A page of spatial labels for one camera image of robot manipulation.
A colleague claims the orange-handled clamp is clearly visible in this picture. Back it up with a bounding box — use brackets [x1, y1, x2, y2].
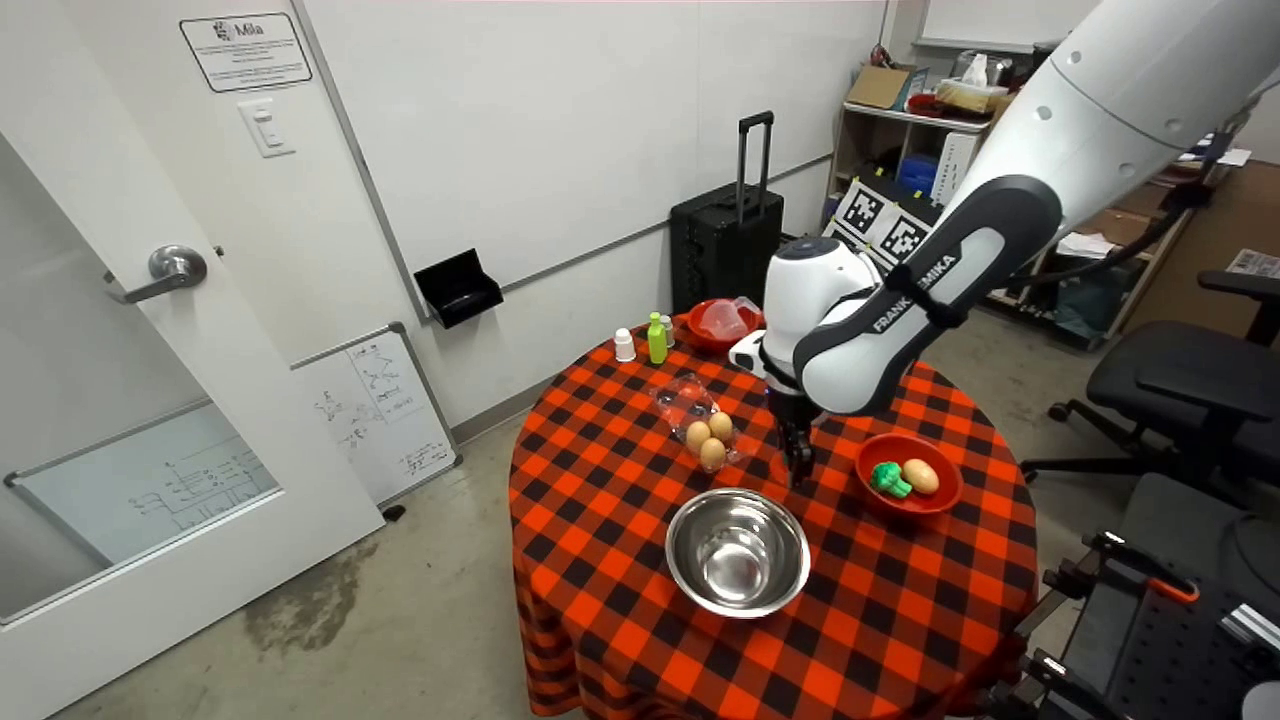
[1092, 531, 1201, 603]

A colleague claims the small white bottle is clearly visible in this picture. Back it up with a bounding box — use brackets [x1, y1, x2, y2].
[611, 327, 634, 364]

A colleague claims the clear egg tray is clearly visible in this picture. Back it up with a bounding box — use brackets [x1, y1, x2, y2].
[657, 376, 761, 472]

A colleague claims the white door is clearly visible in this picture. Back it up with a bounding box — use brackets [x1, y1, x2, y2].
[0, 0, 381, 720]

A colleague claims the beige toy egg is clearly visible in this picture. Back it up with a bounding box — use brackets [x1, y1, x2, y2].
[903, 457, 940, 492]

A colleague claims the black office chair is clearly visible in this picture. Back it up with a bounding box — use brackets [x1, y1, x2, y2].
[1024, 271, 1280, 505]

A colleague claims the green broccoli toy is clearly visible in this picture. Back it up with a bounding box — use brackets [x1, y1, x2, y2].
[870, 459, 911, 500]

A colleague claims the silver metal bowl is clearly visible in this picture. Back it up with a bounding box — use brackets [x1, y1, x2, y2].
[665, 489, 812, 619]

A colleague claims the orange black checkered tablecloth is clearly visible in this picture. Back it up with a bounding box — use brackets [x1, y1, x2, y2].
[506, 347, 1035, 720]

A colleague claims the black suitcase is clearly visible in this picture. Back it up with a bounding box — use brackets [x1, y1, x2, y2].
[665, 109, 789, 320]

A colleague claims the black wall box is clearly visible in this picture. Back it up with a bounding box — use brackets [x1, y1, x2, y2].
[415, 248, 503, 327]

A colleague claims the red bowl with plastic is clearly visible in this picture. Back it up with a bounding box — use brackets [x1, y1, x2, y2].
[676, 295, 765, 354]

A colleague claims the orange plastic bowl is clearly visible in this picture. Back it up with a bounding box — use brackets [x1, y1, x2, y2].
[856, 433, 964, 520]

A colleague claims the small whiteboard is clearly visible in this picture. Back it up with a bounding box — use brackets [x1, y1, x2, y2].
[297, 322, 455, 505]

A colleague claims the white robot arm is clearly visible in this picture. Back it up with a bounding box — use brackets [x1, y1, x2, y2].
[736, 0, 1280, 479]

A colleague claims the green bottle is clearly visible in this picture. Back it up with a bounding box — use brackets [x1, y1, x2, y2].
[644, 312, 670, 368]

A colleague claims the wooden shelf unit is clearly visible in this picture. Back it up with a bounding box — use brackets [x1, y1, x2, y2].
[812, 63, 1180, 354]

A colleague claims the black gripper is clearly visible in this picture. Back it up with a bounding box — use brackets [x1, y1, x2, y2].
[766, 389, 818, 489]

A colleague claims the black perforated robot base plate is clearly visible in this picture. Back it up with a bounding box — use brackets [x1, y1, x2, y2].
[1010, 472, 1280, 720]

